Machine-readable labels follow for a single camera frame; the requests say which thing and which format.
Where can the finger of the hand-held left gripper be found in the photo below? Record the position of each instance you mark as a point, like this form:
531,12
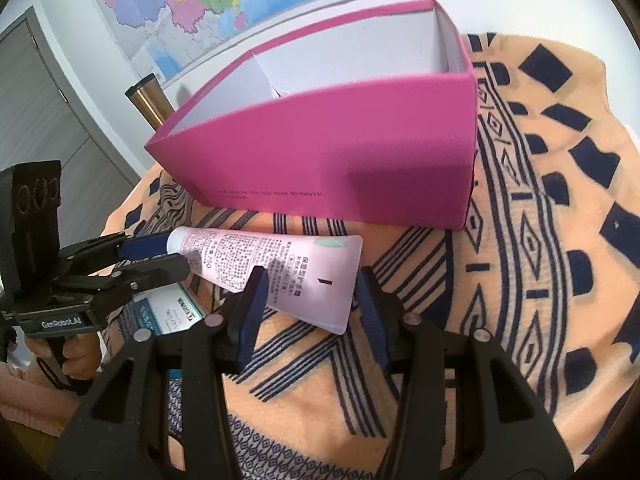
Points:
160,270
145,247

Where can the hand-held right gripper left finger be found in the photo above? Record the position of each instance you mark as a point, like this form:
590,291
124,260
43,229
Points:
250,312

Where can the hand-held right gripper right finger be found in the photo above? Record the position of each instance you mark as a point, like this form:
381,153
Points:
372,317

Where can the pink cream tube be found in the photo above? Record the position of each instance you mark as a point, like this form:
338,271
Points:
300,260

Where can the pink cardboard box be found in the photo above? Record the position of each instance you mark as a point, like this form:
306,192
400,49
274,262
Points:
325,150

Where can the person's left forearm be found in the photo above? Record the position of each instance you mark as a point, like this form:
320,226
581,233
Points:
30,395

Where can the person's left hand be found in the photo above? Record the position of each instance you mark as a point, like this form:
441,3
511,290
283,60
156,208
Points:
80,360

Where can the white and blue medicine box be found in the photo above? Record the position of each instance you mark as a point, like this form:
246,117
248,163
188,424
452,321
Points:
170,310

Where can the metallic thermos bottle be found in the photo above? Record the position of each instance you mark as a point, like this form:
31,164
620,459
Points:
150,102

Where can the orange patterned blanket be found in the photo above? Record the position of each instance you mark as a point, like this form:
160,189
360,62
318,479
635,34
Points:
550,210

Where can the wall map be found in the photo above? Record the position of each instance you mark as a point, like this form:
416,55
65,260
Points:
200,5

